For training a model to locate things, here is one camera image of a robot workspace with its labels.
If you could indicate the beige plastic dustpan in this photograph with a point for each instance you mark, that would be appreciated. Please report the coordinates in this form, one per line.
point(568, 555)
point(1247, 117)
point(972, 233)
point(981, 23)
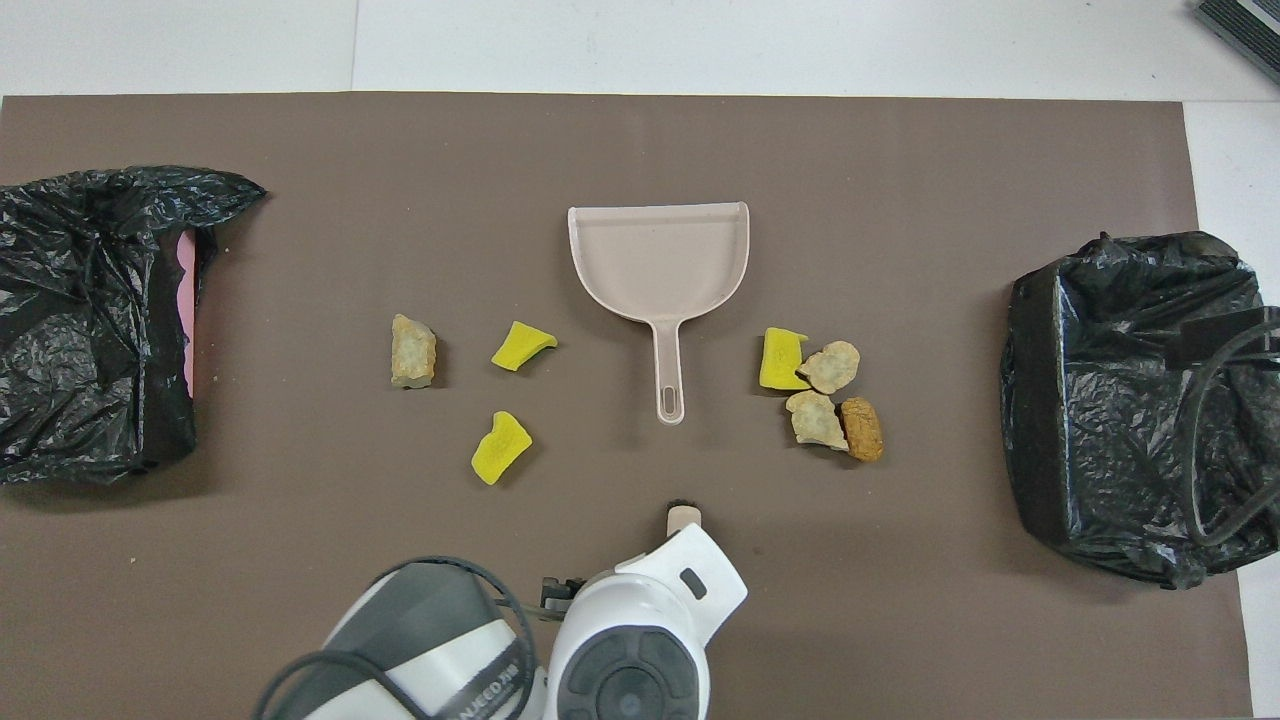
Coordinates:
point(660, 260)

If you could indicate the yellow sponge piece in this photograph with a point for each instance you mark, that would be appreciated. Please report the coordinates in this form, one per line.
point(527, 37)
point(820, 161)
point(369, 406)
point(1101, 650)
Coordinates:
point(520, 347)
point(500, 450)
point(780, 358)

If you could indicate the beige hand brush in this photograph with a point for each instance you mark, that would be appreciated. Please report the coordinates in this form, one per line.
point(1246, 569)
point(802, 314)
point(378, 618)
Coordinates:
point(685, 518)

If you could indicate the pale sponge chunk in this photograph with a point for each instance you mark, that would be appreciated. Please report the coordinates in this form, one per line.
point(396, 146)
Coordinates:
point(817, 420)
point(412, 352)
point(830, 368)

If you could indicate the brown sponge chunk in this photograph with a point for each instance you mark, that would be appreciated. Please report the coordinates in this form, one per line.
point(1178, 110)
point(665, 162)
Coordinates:
point(862, 430)

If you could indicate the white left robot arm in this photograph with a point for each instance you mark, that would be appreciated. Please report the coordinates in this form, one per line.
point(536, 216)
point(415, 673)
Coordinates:
point(640, 620)

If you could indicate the bin lined with black bag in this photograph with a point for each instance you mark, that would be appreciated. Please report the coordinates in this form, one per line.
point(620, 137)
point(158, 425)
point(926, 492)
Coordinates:
point(1100, 400)

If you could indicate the pink bin with black bag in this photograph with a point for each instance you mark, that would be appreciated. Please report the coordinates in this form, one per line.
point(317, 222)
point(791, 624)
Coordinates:
point(80, 320)

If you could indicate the brown table mat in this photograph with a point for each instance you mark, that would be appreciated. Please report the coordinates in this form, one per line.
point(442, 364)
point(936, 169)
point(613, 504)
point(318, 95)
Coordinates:
point(640, 140)

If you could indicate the grey ribbed device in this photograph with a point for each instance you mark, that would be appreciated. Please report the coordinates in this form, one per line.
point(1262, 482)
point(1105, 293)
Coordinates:
point(1245, 30)

